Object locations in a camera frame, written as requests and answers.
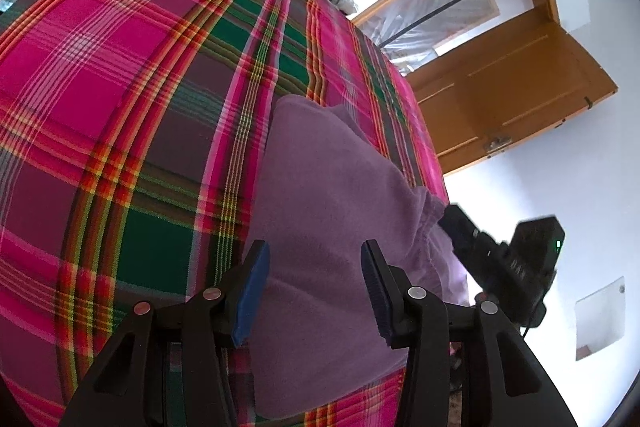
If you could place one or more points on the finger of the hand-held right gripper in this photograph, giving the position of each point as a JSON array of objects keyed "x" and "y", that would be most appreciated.
[{"x": 465, "y": 237}]

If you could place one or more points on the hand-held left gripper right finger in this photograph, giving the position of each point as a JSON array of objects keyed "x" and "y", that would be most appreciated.
[{"x": 375, "y": 292}]

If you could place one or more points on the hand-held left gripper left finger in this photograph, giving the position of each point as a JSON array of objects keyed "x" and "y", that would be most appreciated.
[{"x": 252, "y": 292}]

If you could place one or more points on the purple fleece garment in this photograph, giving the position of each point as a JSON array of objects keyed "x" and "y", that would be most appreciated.
[{"x": 325, "y": 187}]

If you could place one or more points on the wooden door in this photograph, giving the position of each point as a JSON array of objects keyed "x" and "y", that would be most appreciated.
[{"x": 510, "y": 92}]

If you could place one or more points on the pink green plaid bed sheet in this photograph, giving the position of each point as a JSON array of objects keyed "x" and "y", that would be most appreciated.
[{"x": 125, "y": 82}]

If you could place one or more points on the white wall panel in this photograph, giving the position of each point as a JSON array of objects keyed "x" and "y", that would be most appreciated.
[{"x": 600, "y": 317}]

